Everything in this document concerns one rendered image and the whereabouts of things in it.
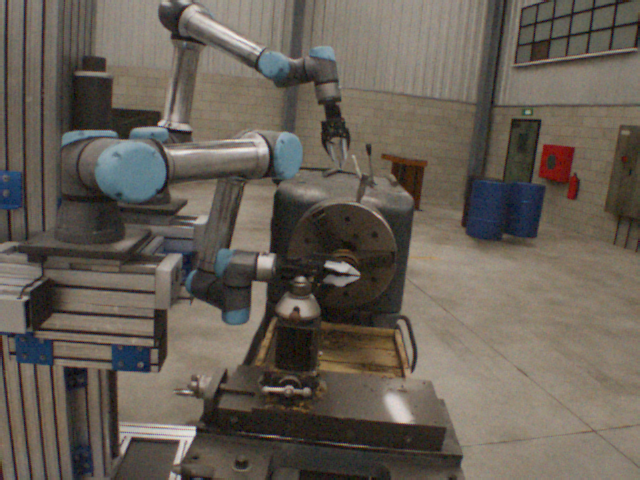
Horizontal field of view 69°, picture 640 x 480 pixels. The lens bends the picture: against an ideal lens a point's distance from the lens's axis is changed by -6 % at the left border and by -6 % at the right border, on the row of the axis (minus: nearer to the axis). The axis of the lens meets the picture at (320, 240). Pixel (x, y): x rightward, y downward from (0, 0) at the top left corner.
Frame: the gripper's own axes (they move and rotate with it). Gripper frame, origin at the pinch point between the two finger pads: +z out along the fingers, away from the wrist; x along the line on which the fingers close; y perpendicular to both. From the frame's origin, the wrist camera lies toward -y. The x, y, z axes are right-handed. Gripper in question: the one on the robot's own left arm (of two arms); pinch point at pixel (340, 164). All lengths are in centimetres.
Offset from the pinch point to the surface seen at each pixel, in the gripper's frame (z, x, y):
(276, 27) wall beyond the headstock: -261, -110, -989
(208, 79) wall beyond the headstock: -171, -273, -945
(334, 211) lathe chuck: 11.7, -3.3, 16.4
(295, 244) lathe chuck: 19.3, -15.9, 16.4
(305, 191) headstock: 6.6, -12.1, -0.8
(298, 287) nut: 14, -9, 75
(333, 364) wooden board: 44, -8, 45
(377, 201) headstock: 13.3, 9.8, -0.2
